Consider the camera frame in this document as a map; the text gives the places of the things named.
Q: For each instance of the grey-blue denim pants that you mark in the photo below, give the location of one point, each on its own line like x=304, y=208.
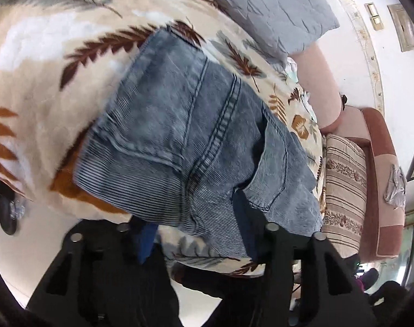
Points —
x=179, y=136

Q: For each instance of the pink bolster cushion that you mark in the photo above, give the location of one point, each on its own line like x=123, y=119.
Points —
x=317, y=88

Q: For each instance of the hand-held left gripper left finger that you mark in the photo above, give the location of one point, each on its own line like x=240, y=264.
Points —
x=146, y=243

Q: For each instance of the grey crumpled cloth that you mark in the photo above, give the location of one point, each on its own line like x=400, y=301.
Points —
x=395, y=187

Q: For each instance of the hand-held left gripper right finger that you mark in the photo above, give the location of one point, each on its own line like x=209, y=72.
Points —
x=249, y=228

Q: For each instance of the black hair clip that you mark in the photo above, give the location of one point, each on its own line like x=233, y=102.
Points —
x=345, y=101

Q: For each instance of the striped floral pillow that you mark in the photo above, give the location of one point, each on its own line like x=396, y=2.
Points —
x=344, y=190

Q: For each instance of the black shoe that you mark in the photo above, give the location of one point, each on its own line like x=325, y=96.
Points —
x=4, y=207

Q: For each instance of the leaf print fleece blanket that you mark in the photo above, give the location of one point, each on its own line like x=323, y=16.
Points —
x=40, y=75

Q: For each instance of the large brass wall plate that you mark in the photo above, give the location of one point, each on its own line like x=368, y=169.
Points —
x=406, y=29

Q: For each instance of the small brass switch plate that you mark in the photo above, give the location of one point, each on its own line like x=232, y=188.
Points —
x=375, y=15

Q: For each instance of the grey quilted pillow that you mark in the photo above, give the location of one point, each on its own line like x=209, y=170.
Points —
x=271, y=10

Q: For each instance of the pink and brown sofa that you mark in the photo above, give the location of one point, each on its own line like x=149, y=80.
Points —
x=383, y=224

